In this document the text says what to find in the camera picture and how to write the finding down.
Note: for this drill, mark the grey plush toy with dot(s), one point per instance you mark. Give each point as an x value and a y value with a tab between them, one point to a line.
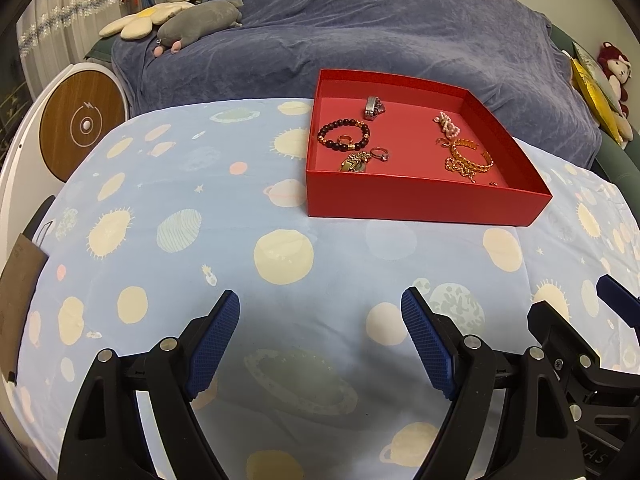
200	20

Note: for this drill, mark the pink pearl hair clip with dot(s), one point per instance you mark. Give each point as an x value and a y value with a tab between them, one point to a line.
450	127

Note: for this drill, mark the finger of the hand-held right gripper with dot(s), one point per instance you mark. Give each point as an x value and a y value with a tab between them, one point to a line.
612	292
550	322

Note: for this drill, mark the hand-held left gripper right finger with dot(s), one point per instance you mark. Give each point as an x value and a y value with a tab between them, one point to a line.
430	345

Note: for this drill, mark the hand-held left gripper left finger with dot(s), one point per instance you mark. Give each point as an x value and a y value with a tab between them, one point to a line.
215	345

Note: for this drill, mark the white round wooden-top table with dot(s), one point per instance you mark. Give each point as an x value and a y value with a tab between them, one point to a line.
75	125

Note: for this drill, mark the white curtain with sequin band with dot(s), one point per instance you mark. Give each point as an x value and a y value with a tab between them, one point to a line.
65	15

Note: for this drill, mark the yellow pillow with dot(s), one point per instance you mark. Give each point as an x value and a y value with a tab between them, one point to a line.
592	85

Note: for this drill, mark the red cardboard box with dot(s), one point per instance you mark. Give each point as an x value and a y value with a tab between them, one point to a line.
400	205

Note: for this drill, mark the gold bangle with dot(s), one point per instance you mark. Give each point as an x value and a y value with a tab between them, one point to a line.
470	145

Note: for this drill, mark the blue grey blanket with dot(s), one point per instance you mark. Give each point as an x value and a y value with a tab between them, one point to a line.
350	25

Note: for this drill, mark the dark green bed frame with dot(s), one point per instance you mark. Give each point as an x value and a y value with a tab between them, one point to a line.
620	170

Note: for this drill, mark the red plush monkey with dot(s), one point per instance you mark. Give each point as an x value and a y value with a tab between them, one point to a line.
612	55

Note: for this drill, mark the brown paper bag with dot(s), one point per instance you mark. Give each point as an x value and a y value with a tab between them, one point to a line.
20	300

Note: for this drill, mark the cream flower cushion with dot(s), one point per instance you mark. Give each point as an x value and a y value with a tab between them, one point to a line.
135	25

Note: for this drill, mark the silver hair clip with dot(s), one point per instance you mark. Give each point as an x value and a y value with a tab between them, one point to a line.
371	109

